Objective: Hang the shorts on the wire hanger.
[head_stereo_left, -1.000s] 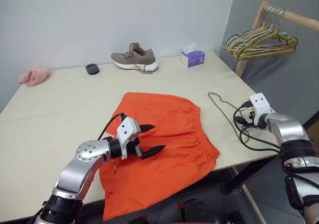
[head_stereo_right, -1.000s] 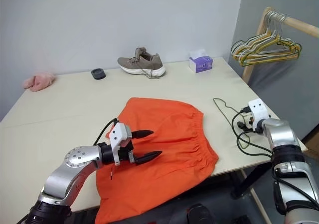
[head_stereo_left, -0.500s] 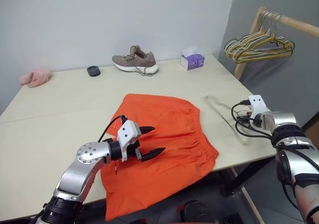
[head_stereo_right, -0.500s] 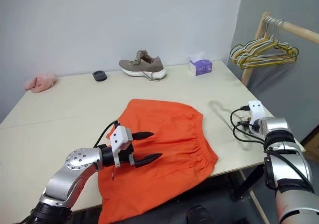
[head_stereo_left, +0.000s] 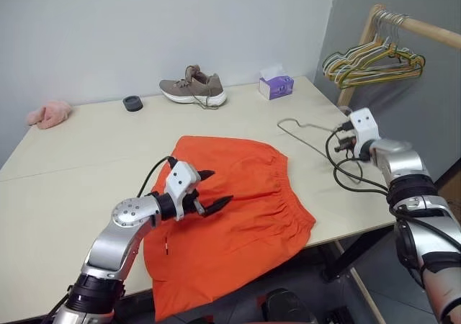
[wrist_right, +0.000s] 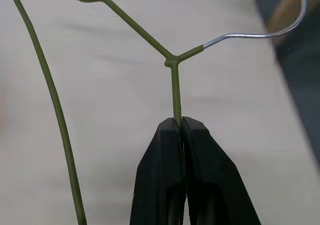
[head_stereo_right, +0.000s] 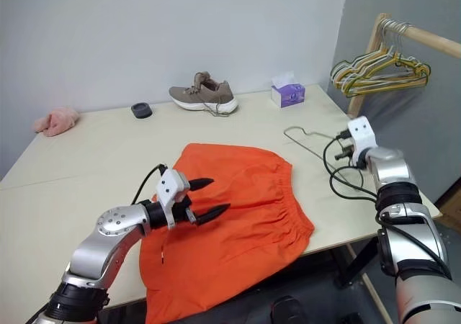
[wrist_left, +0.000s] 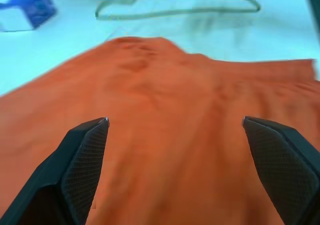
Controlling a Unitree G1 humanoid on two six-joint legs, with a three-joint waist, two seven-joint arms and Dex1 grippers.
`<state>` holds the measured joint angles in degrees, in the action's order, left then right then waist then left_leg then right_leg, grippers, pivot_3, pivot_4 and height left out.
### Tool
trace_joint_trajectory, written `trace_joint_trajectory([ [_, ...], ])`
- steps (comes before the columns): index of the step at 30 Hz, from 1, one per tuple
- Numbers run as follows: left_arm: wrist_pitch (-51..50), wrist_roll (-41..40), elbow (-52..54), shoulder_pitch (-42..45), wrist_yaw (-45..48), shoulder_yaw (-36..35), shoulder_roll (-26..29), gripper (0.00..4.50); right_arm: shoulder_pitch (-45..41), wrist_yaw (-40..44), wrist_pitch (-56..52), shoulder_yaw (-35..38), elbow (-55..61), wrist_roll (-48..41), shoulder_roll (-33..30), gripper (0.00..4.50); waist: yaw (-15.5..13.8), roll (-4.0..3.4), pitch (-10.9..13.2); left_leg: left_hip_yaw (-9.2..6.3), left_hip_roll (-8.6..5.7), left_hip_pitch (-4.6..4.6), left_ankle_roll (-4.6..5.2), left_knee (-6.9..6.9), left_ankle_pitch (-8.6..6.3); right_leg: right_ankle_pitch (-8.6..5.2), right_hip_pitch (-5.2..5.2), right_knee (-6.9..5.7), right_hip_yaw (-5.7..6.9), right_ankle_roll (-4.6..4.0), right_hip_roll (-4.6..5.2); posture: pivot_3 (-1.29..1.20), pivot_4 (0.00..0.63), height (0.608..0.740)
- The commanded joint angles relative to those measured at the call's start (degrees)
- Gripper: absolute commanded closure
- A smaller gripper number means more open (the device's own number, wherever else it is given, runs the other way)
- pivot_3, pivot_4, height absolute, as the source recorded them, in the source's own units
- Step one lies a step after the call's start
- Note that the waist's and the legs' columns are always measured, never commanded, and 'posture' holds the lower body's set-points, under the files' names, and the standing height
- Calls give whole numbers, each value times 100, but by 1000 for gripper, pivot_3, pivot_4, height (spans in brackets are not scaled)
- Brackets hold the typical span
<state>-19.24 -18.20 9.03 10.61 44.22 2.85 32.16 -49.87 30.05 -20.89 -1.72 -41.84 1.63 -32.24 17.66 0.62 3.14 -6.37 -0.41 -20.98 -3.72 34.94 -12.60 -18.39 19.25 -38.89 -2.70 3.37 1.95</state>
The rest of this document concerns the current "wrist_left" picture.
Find wire clothes hanger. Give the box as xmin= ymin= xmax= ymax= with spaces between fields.
xmin=95 ymin=0 xmax=261 ymax=21

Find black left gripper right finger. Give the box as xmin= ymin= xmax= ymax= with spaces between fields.
xmin=241 ymin=115 xmax=320 ymax=225

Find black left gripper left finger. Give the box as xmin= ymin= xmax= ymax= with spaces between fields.
xmin=0 ymin=117 xmax=110 ymax=225

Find blue and white box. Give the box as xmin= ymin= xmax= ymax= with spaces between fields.
xmin=0 ymin=0 xmax=58 ymax=33

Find orange shorts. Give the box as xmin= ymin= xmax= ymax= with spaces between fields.
xmin=0 ymin=36 xmax=320 ymax=225

